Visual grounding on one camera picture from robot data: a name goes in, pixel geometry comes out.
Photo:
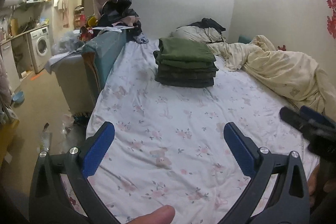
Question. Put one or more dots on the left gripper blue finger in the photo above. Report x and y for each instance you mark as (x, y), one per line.
(289, 200)
(48, 201)

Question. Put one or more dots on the left gripper black blue finger seen externally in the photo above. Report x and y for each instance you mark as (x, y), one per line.
(317, 129)

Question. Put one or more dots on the green pants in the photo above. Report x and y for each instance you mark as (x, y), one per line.
(178, 55)

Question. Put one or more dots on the person's left hand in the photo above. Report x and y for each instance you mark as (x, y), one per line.
(163, 215)

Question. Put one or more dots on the flat white packaging on floor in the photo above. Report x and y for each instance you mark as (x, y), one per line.
(45, 138)

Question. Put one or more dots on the cream yellow duvet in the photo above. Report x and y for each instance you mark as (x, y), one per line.
(293, 75)

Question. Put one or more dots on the blue plastic basin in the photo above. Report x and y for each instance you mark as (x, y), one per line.
(18, 98)

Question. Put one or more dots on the floral white bed sheet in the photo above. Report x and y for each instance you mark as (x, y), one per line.
(168, 147)

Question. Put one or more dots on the white cabinet beside bed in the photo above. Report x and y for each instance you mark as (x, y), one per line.
(71, 75)

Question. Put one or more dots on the white striped pillow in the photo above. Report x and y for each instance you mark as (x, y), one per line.
(196, 34)

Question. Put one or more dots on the dark clothes on pillow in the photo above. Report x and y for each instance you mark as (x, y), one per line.
(208, 23)

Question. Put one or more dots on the white washing machine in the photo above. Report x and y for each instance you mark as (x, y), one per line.
(40, 47)

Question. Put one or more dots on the pile of dark clothes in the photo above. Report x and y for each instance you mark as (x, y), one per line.
(129, 17)

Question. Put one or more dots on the red wall decal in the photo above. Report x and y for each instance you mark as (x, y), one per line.
(330, 19)

